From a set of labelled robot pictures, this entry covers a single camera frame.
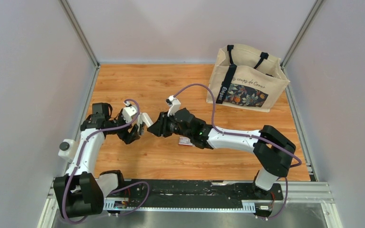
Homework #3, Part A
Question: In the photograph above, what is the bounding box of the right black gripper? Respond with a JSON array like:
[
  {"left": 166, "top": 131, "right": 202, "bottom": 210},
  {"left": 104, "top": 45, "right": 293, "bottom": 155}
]
[{"left": 148, "top": 111, "right": 192, "bottom": 139}]

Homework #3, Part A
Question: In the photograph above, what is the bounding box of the white stapler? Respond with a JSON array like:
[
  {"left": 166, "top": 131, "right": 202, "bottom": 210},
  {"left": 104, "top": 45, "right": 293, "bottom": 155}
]
[{"left": 137, "top": 113, "right": 153, "bottom": 127}]

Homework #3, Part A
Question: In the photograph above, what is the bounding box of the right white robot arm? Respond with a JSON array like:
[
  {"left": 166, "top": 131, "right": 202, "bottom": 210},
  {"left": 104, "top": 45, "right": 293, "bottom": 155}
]
[{"left": 147, "top": 108, "right": 296, "bottom": 199}]

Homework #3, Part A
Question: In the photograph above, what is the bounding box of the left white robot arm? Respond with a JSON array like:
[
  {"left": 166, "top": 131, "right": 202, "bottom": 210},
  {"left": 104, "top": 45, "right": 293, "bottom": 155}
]
[{"left": 53, "top": 99, "right": 141, "bottom": 224}]

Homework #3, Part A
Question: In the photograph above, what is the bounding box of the red staple box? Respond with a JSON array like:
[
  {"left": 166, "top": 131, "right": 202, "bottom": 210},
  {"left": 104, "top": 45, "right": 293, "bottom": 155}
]
[{"left": 178, "top": 137, "right": 193, "bottom": 146}]

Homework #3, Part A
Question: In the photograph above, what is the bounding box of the beige floral tote bag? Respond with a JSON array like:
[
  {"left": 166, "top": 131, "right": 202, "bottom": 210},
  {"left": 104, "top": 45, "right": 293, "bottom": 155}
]
[{"left": 206, "top": 44, "right": 290, "bottom": 112}]

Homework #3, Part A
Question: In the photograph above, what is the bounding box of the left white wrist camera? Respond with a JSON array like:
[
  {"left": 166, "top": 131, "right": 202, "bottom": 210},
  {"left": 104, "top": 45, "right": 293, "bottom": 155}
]
[{"left": 121, "top": 99, "right": 140, "bottom": 124}]

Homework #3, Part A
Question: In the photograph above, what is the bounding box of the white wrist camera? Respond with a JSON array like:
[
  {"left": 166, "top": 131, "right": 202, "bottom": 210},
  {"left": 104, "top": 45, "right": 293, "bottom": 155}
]
[
  {"left": 166, "top": 95, "right": 181, "bottom": 116},
  {"left": 121, "top": 99, "right": 140, "bottom": 124}
]

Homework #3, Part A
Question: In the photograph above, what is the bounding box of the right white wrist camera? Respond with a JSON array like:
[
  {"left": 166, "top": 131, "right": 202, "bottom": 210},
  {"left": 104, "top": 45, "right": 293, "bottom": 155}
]
[{"left": 166, "top": 95, "right": 181, "bottom": 116}]

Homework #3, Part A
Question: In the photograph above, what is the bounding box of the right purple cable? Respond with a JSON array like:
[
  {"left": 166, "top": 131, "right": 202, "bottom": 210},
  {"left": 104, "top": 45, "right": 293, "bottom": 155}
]
[{"left": 173, "top": 83, "right": 303, "bottom": 168}]

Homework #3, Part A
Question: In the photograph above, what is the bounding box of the purple cable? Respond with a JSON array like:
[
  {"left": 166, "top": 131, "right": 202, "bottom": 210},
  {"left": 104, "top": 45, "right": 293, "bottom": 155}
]
[
  {"left": 61, "top": 98, "right": 141, "bottom": 225},
  {"left": 173, "top": 83, "right": 303, "bottom": 168}
]

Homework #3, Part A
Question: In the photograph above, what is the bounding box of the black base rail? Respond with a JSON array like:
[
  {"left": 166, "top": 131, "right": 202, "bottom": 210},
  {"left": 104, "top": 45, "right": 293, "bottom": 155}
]
[{"left": 104, "top": 179, "right": 285, "bottom": 217}]

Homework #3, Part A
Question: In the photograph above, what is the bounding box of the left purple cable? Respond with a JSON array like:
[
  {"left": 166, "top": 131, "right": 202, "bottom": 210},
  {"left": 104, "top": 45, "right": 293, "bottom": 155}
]
[{"left": 61, "top": 98, "right": 141, "bottom": 225}]

